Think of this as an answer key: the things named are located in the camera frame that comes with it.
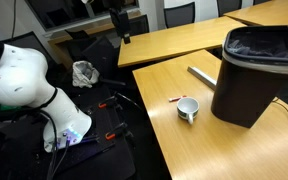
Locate red marker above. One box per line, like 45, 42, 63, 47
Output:
168, 95, 187, 102

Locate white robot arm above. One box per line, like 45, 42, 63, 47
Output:
0, 43, 92, 152

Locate white and green mug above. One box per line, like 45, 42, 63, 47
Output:
177, 97, 199, 124

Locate crumpled grey cloth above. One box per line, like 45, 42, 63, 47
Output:
72, 61, 100, 88

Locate grey metal bar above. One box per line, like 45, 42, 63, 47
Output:
187, 67, 217, 90

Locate black mounting plate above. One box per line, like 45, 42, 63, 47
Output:
5, 98, 136, 180

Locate black office chair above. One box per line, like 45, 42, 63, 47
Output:
164, 2, 195, 28

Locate dark brown trash bin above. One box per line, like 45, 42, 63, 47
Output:
211, 25, 288, 128

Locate green object behind robot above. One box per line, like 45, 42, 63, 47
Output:
0, 104, 21, 111

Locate upper orange handled clamp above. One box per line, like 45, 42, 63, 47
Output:
98, 96, 117, 109

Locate orange handled clamp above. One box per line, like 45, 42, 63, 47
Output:
98, 96, 117, 109
105, 122, 127, 140

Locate lower orange handled clamp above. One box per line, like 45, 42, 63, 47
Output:
105, 122, 127, 140

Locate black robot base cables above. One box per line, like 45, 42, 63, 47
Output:
10, 109, 72, 180

